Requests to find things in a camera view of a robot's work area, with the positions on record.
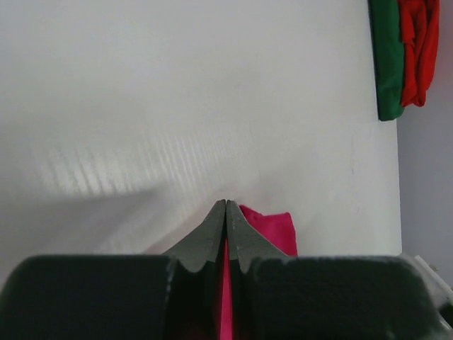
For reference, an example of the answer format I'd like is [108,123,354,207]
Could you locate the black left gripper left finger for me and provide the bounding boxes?
[1,200,226,339]

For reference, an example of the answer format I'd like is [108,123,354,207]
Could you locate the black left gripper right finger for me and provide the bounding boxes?
[226,201,452,339]

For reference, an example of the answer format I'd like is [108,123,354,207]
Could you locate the pink t shirt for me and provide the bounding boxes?
[216,205,298,340]

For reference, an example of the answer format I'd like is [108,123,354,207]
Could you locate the folded green t shirt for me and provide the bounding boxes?
[368,0,404,121]

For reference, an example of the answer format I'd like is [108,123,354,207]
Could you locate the folded red t shirt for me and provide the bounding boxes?
[398,0,440,107]

